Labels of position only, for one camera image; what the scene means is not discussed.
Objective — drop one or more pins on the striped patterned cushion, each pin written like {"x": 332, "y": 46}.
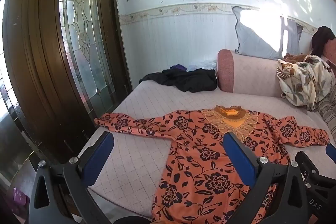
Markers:
{"x": 329, "y": 116}

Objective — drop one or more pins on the orange floral garment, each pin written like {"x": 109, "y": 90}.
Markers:
{"x": 204, "y": 161}

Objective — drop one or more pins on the large grey pillow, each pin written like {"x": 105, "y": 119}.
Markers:
{"x": 252, "y": 40}

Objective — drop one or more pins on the clear plastic bag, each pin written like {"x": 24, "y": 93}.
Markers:
{"x": 203, "y": 65}

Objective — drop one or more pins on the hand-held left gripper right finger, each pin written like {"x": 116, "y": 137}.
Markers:
{"x": 237, "y": 155}

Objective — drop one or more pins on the pink quilted sofa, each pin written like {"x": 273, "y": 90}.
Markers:
{"x": 141, "y": 161}

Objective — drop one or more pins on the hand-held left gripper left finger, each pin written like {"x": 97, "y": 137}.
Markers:
{"x": 101, "y": 153}

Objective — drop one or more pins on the wooden door with leaded glass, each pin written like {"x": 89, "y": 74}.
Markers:
{"x": 44, "y": 56}

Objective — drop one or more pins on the purple cloth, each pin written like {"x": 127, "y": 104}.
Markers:
{"x": 178, "y": 67}

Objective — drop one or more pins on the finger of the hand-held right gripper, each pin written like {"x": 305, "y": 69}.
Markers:
{"x": 305, "y": 165}
{"x": 331, "y": 151}

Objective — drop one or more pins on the purple container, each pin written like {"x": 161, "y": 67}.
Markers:
{"x": 21, "y": 199}

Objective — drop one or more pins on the black garment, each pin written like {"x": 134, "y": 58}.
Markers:
{"x": 183, "y": 81}

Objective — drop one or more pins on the dark cloth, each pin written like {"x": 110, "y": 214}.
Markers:
{"x": 321, "y": 40}

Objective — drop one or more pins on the small grey pillow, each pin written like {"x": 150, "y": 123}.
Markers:
{"x": 292, "y": 37}

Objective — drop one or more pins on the cream floral blanket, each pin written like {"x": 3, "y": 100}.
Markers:
{"x": 302, "y": 82}

